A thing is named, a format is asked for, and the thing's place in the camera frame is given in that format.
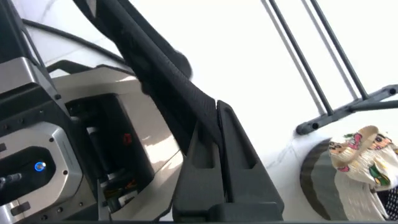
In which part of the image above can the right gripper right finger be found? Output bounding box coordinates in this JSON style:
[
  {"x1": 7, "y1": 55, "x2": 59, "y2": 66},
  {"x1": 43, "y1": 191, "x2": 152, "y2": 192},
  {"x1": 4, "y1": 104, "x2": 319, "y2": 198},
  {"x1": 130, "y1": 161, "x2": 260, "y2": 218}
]
[{"x1": 216, "y1": 100, "x2": 285, "y2": 210}]

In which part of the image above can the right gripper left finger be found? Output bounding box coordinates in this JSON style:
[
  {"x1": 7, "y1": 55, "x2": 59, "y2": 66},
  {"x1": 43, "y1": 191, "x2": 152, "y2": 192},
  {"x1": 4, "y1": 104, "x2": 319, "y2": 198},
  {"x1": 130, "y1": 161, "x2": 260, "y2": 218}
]
[{"x1": 172, "y1": 123, "x2": 230, "y2": 222}]

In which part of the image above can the black garment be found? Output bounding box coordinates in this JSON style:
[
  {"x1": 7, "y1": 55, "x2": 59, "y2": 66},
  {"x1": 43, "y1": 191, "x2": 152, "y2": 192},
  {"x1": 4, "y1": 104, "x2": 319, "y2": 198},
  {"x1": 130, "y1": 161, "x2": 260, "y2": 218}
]
[{"x1": 73, "y1": 0, "x2": 223, "y2": 156}]

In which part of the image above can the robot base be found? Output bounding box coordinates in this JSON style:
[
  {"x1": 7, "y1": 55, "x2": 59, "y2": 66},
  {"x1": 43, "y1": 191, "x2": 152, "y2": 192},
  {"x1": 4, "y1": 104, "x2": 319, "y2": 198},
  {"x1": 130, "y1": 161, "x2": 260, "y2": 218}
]
[{"x1": 0, "y1": 0, "x2": 184, "y2": 224}]

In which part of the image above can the black clothes rack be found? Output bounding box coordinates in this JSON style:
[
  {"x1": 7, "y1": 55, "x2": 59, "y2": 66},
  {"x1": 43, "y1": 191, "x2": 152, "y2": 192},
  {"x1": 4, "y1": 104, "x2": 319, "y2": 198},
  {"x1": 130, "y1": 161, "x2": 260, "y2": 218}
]
[{"x1": 267, "y1": 0, "x2": 398, "y2": 136}]

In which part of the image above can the white laundry basket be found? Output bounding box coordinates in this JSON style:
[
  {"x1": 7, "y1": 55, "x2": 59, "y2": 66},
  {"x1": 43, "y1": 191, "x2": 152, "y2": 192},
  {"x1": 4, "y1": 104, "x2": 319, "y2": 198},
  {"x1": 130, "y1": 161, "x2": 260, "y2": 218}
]
[{"x1": 337, "y1": 174, "x2": 398, "y2": 222}]

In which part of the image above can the cream printed garment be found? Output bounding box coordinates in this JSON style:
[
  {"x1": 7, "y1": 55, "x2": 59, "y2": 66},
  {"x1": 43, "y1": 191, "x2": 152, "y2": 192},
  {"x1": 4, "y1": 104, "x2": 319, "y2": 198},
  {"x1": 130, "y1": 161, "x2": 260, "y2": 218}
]
[{"x1": 300, "y1": 125, "x2": 398, "y2": 222}]

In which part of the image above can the black cable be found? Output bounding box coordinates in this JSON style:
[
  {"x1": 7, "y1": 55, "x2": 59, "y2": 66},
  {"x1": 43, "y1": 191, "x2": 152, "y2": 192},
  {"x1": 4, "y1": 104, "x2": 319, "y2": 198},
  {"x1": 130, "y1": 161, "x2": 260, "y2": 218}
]
[{"x1": 21, "y1": 17, "x2": 127, "y2": 65}]

